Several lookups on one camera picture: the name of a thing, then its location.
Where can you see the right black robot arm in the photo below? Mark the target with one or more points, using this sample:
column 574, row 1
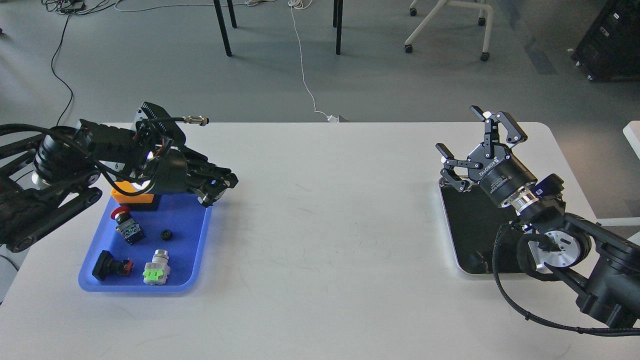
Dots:
column 548, row 243

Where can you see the silver green indicator switch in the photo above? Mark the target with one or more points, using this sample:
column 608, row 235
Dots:
column 157, row 271

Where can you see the black table leg rear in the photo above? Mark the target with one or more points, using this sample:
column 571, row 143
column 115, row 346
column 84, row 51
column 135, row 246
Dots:
column 233, row 20

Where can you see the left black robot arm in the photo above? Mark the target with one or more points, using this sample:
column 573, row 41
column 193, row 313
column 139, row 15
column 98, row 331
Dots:
column 51, row 177

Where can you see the black table leg left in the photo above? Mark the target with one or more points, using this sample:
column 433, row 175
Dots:
column 222, row 27

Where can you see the silver metal tray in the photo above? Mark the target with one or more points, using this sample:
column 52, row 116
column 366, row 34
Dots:
column 473, row 221

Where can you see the orange button box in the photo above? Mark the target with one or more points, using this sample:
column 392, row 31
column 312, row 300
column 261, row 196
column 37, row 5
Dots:
column 144, row 202

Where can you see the black table leg right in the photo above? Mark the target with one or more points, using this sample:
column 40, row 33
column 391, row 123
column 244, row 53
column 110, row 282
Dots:
column 337, row 24

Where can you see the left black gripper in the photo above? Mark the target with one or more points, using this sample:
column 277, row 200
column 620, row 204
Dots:
column 183, row 170

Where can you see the black red push button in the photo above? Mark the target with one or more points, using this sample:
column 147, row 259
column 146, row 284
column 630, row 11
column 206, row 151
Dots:
column 106, row 265

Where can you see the red emergency stop button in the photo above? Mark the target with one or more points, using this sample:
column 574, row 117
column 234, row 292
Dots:
column 127, row 227

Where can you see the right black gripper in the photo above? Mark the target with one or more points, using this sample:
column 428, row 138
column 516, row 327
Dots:
column 497, row 172

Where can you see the black table leg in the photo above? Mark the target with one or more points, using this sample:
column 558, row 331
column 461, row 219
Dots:
column 222, row 27
column 337, row 24
column 233, row 20

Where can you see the black equipment case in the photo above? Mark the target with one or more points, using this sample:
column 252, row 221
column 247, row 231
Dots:
column 609, row 50

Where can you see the white table corner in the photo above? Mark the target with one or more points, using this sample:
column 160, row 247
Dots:
column 632, row 133

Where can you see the blue plastic tray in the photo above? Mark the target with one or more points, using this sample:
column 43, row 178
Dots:
column 180, row 213

